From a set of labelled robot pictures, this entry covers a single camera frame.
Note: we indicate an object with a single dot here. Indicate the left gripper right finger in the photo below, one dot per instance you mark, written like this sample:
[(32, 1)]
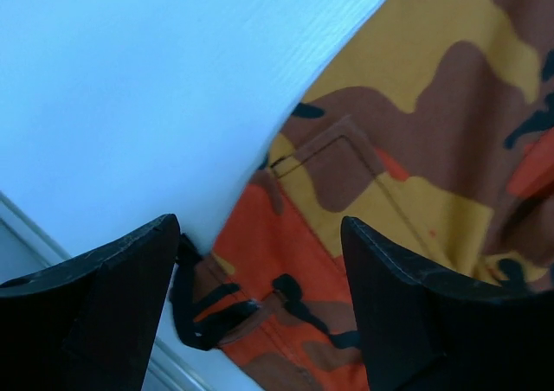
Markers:
[(426, 327)]

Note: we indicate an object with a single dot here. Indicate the aluminium frame rail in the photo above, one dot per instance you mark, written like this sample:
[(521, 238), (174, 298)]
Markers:
[(30, 249)]

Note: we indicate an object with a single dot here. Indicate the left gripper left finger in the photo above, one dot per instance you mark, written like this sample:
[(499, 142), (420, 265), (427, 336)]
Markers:
[(89, 323)]

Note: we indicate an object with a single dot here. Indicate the orange camouflage trousers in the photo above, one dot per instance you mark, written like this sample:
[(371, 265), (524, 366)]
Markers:
[(434, 126)]

